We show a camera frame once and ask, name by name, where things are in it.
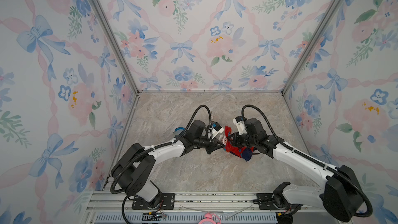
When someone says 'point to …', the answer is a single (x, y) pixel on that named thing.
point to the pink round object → (209, 215)
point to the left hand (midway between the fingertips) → (224, 145)
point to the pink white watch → (223, 139)
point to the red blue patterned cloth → (243, 152)
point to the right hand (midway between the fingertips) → (228, 137)
